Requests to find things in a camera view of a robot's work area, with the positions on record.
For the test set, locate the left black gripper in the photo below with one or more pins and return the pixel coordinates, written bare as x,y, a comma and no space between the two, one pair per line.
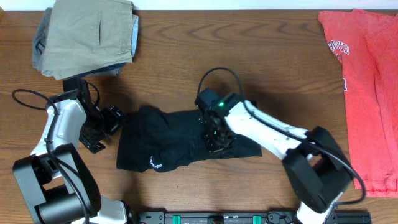
94,134

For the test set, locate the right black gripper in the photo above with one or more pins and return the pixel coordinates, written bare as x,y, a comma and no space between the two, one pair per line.
218,137

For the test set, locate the black polo shirt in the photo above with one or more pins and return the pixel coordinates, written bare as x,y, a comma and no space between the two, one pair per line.
153,139

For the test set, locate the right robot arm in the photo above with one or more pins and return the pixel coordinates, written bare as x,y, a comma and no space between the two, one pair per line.
316,167

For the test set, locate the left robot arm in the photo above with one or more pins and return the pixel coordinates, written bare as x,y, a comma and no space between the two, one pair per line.
54,181

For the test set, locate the folded dark blue garment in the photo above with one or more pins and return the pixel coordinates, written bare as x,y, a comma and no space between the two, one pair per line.
94,71

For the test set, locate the folded khaki trousers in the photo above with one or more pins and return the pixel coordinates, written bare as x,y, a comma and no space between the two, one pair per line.
87,32

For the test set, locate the folded grey garment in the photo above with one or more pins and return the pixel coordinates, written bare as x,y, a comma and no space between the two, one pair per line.
40,39

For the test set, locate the folded light blue garment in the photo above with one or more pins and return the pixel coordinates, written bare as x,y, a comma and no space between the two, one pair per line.
134,35

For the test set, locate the red printed t-shirt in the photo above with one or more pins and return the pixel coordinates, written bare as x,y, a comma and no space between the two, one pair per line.
365,43

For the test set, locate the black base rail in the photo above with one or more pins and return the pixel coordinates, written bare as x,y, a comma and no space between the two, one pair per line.
272,217

